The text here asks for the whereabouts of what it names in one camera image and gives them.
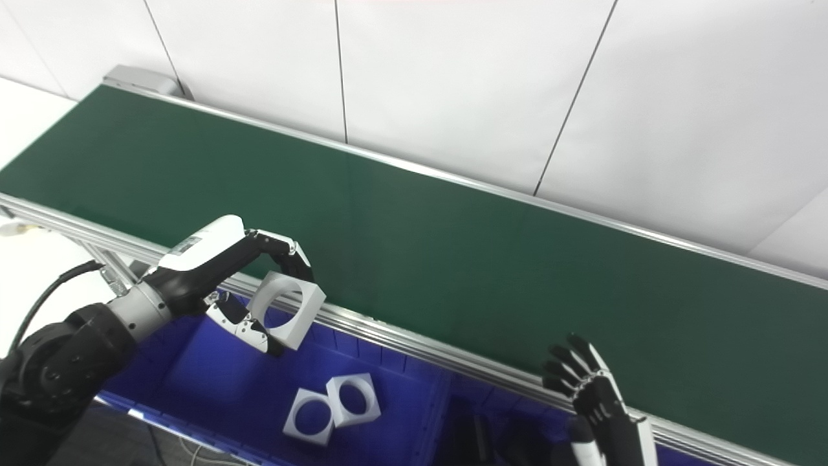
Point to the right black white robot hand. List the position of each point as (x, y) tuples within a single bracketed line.
[(608, 421)]

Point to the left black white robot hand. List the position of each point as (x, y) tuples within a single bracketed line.
[(194, 259)]

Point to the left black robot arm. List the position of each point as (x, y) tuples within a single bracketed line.
[(65, 362)]

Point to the black round part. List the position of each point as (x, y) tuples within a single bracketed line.
[(537, 446)]

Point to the blue bin with white parts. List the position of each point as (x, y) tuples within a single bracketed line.
[(213, 382)]

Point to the blue bin with black parts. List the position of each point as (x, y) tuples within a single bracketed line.
[(446, 427)]

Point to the grey conveyor motor housing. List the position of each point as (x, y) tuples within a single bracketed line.
[(142, 81)]

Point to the green conveyor belt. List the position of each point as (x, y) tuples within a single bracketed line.
[(388, 336), (453, 246)]

